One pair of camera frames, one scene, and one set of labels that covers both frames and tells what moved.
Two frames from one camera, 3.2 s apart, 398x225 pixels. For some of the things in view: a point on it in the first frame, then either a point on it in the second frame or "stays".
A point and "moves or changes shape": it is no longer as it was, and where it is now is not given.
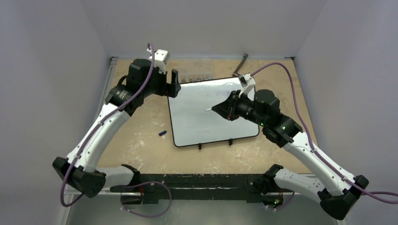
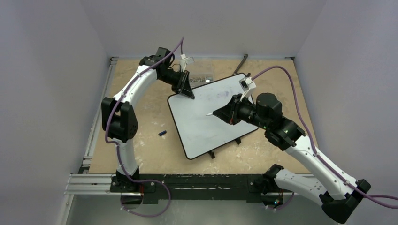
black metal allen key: (235, 73) stays
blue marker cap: (162, 133) stays
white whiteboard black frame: (192, 124) moves or changes shape
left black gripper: (168, 89) -> (183, 86)
